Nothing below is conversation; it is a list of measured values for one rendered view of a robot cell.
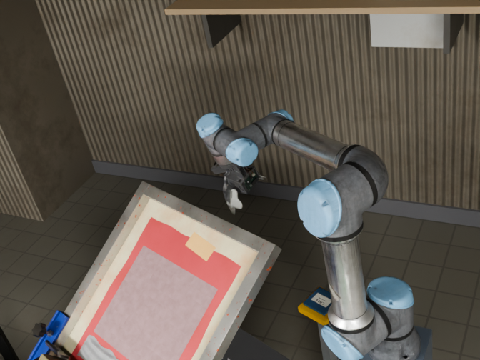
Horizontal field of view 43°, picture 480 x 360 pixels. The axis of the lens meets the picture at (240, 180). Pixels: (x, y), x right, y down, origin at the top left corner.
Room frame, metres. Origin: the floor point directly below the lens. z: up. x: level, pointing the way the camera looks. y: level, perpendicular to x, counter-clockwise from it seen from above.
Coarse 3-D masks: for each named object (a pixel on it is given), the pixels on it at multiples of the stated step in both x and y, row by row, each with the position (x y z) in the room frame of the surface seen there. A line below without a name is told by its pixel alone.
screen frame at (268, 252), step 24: (144, 192) 1.66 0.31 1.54; (192, 216) 1.48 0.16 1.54; (216, 216) 1.43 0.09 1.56; (120, 240) 1.58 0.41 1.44; (240, 240) 1.32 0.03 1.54; (264, 240) 1.28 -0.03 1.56; (96, 264) 1.53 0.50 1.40; (264, 264) 1.22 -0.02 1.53; (96, 288) 1.49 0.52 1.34; (240, 288) 1.20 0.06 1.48; (72, 312) 1.43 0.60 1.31; (240, 312) 1.15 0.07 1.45; (216, 336) 1.12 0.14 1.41
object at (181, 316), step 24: (192, 264) 1.38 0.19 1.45; (216, 264) 1.33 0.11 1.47; (168, 288) 1.35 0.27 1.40; (192, 288) 1.31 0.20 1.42; (216, 288) 1.27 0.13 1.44; (168, 312) 1.29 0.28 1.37; (192, 312) 1.25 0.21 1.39; (144, 336) 1.26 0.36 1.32; (168, 336) 1.22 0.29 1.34; (192, 336) 1.19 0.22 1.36
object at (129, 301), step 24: (144, 240) 1.54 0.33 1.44; (168, 240) 1.49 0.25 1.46; (144, 264) 1.47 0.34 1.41; (168, 264) 1.42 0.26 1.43; (120, 288) 1.44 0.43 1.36; (144, 288) 1.40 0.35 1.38; (96, 312) 1.42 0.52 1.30; (120, 312) 1.37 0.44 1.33; (144, 312) 1.33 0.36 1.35; (96, 336) 1.35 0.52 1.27; (120, 336) 1.30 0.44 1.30
